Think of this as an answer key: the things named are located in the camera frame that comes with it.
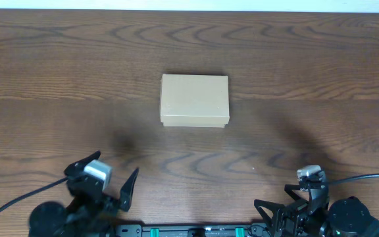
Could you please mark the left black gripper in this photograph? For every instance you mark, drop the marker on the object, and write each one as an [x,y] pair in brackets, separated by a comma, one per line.
[107,205]

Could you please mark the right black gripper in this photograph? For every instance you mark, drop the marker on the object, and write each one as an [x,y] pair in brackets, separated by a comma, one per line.
[298,214]

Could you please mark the cardboard box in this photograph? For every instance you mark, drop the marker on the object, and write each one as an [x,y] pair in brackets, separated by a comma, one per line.
[194,101]

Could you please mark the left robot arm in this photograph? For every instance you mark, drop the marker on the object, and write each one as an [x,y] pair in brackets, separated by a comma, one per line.
[51,219]

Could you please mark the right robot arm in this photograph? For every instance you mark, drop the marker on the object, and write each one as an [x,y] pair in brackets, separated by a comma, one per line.
[348,217]

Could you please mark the black mounting rail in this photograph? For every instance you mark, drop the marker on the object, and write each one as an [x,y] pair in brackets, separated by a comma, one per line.
[207,230]

